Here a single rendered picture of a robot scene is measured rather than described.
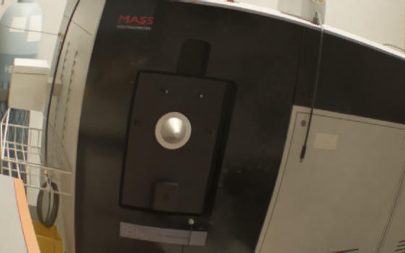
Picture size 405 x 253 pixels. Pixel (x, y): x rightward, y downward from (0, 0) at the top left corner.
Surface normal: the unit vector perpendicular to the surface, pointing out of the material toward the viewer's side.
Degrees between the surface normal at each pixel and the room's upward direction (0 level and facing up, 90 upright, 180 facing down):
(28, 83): 90
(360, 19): 90
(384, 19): 90
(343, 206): 90
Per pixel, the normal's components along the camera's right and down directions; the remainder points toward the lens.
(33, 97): 0.33, 0.24
